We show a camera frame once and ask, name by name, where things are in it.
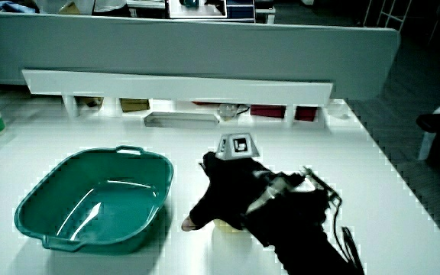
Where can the person's right hand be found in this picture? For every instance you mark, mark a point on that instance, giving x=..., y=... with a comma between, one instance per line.
x=227, y=187

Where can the yellow sponge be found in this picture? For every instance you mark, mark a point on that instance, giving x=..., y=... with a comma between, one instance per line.
x=225, y=226

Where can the white desk shelf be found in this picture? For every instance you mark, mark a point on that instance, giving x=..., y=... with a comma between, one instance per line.
x=174, y=86

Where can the white desk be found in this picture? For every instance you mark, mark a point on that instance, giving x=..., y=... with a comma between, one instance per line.
x=357, y=183

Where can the clear glass jar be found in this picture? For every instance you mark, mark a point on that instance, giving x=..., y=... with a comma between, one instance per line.
x=227, y=110

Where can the metal tray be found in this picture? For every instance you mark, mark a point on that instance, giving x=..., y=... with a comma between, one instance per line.
x=180, y=120

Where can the wide red box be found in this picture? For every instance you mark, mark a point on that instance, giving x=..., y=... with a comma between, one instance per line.
x=267, y=111

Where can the small red box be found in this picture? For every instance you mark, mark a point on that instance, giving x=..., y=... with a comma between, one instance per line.
x=306, y=113

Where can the yellow box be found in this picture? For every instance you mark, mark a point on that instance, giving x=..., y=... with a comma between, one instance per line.
x=134, y=104

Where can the green plastic basin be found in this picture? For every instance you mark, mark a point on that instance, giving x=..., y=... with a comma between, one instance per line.
x=101, y=198

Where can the clear plastic container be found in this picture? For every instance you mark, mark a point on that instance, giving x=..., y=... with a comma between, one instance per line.
x=337, y=109

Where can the grey partition panel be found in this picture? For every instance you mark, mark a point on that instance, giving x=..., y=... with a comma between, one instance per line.
x=189, y=47

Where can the blue box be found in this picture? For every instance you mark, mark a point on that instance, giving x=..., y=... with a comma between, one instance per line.
x=240, y=10

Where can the white framed box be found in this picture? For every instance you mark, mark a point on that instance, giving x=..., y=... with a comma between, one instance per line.
x=195, y=9

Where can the black chair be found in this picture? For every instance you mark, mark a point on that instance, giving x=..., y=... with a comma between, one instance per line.
x=439, y=126

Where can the white metal rack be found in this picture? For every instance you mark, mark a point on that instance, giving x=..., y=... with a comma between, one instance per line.
x=388, y=13

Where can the blue cloth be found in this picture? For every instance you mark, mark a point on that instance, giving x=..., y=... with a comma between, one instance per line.
x=13, y=6

